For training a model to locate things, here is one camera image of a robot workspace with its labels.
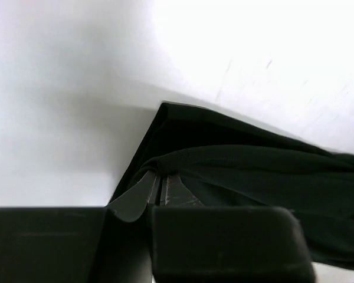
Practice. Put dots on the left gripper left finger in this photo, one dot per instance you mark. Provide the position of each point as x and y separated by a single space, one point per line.
130 206

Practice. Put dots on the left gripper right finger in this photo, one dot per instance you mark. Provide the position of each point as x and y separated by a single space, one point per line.
175 193

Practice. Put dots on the black shorts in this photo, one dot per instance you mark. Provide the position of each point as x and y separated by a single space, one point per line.
227 162

